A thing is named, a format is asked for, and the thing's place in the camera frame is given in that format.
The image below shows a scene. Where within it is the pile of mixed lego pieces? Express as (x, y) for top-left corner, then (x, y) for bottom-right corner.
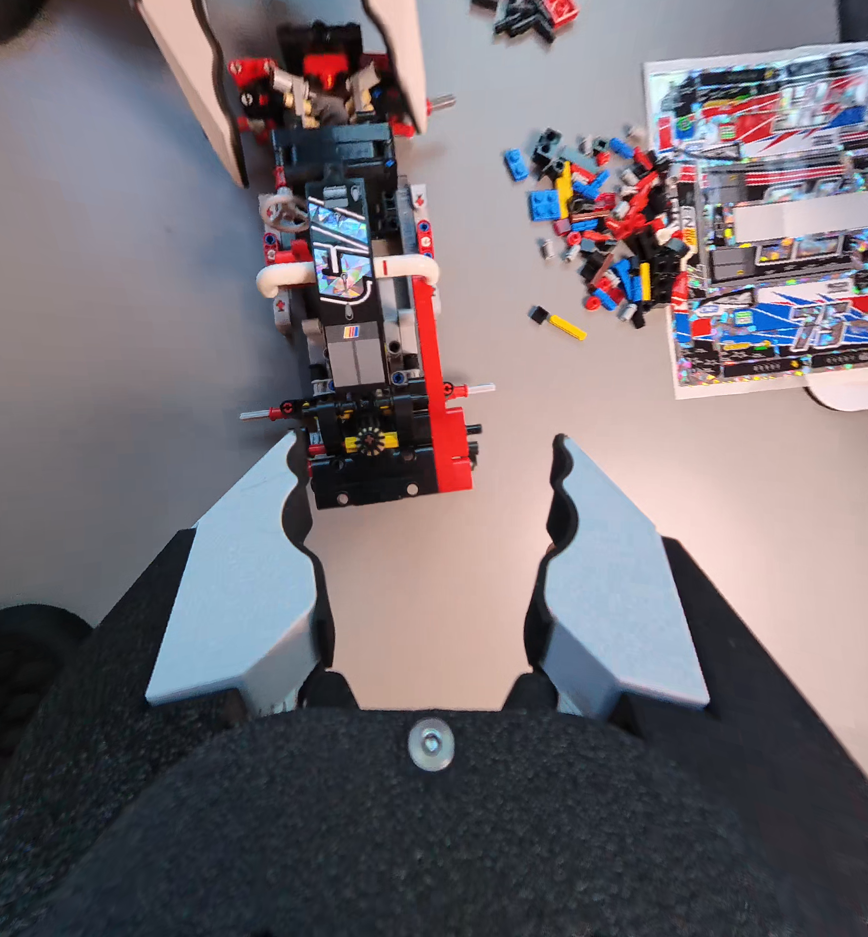
(503, 126), (699, 329)

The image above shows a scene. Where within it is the holographic sticker sheet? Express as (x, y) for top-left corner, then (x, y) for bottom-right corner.
(642, 42), (868, 400)

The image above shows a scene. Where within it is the lego car chassis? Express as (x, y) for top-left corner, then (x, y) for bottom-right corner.
(240, 20), (497, 511)

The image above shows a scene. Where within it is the pile of black blue pins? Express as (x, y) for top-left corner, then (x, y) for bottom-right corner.
(471, 0), (556, 43)

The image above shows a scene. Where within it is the white desk stand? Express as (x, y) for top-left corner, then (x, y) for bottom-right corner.
(807, 362), (868, 412)

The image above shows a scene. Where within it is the yellow lego axle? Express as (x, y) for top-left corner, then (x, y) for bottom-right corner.
(528, 306), (587, 341)

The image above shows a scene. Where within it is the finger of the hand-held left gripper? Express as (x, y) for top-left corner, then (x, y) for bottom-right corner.
(361, 0), (431, 136)
(135, 0), (250, 190)

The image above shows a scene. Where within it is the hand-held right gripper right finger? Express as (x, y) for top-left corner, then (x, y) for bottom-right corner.
(523, 433), (712, 722)

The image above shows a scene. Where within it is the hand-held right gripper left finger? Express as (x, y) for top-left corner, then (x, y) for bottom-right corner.
(145, 432), (337, 716)

